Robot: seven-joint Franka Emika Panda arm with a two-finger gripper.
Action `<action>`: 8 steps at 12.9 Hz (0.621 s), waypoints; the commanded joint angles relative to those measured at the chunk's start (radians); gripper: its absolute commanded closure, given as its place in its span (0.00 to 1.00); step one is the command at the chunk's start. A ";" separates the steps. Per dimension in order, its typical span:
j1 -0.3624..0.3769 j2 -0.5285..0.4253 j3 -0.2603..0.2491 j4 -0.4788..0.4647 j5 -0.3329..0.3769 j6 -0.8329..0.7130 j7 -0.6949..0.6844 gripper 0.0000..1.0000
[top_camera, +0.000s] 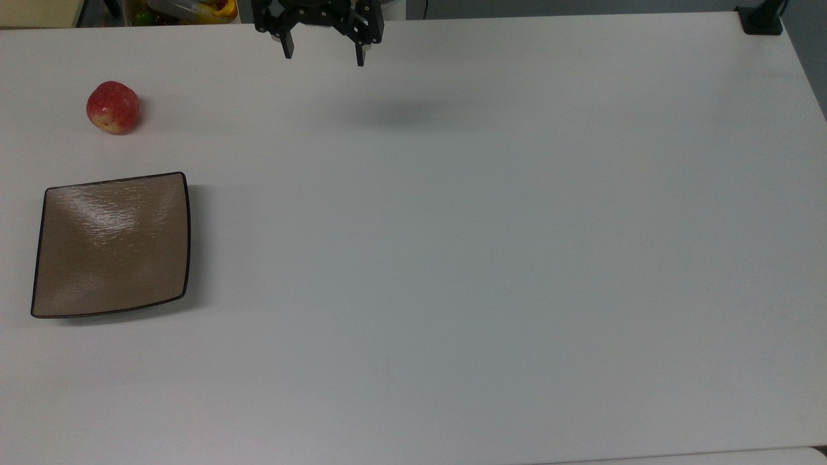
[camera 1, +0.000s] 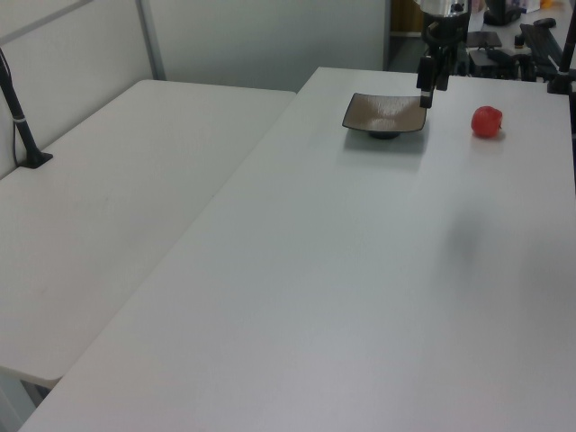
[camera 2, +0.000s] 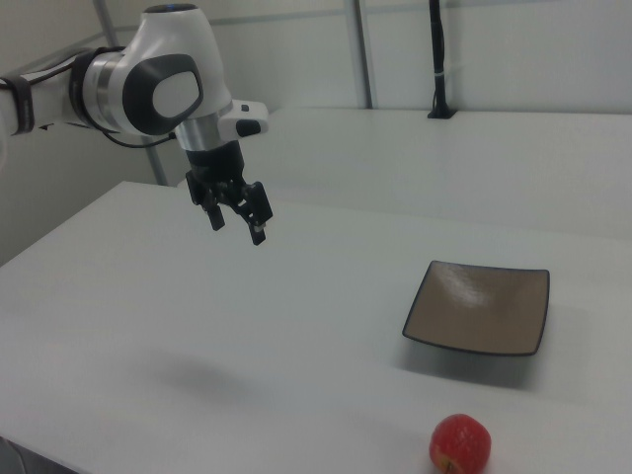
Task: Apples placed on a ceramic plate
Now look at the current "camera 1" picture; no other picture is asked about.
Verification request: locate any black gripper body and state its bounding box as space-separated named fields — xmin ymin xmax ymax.
xmin=421 ymin=14 xmax=471 ymax=59

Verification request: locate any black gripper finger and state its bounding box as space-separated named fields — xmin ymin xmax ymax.
xmin=416 ymin=54 xmax=437 ymax=109
xmin=434 ymin=43 xmax=456 ymax=91

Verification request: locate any red apple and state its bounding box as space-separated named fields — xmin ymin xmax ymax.
xmin=471 ymin=105 xmax=504 ymax=139

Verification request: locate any square brown ceramic plate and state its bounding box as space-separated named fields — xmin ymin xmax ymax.
xmin=341 ymin=92 xmax=428 ymax=140

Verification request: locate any flat black box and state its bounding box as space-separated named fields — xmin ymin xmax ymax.
xmin=466 ymin=30 xmax=503 ymax=49

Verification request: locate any yellow wooden cabinet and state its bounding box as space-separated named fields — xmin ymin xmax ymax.
xmin=389 ymin=0 xmax=425 ymax=38

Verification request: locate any black desk device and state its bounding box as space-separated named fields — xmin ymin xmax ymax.
xmin=466 ymin=46 xmax=537 ymax=81

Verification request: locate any black monitor stand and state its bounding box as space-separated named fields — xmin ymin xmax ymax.
xmin=482 ymin=0 xmax=524 ymax=26

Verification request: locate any black keyboard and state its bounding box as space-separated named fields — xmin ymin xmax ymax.
xmin=518 ymin=22 xmax=569 ymax=83

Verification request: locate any white side table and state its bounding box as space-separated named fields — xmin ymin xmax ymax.
xmin=0 ymin=78 xmax=297 ymax=389

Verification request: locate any black pole with white band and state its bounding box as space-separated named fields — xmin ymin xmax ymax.
xmin=0 ymin=46 xmax=54 ymax=170

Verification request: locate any black camera pole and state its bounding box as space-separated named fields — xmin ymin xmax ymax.
xmin=545 ymin=26 xmax=576 ymax=96

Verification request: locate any grey partition frame post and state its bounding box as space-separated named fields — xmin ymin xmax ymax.
xmin=133 ymin=0 xmax=167 ymax=83

